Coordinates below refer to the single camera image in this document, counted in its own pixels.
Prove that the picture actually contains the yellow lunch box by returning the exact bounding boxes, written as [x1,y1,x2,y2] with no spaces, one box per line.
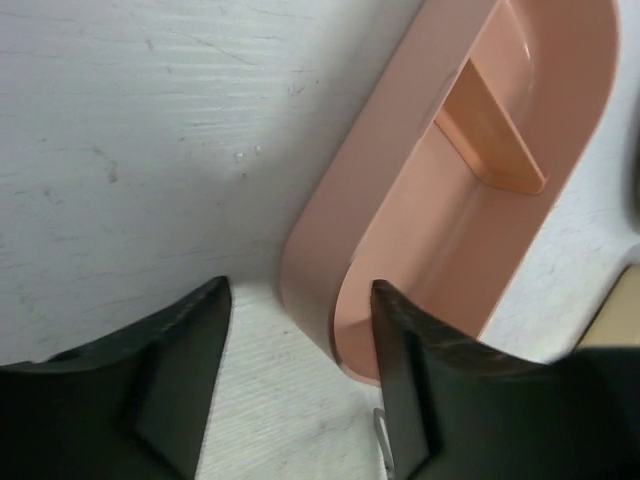
[576,265,639,349]

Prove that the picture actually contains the pink lunch box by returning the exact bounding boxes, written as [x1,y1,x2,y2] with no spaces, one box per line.
[281,1,620,385]

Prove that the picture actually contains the metal tongs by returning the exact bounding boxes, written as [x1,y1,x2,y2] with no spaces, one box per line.
[373,407,395,480]

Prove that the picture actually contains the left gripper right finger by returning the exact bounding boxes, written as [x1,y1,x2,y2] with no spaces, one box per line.
[370,280,639,479]

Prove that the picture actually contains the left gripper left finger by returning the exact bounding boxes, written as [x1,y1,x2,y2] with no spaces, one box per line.
[1,276,232,479]

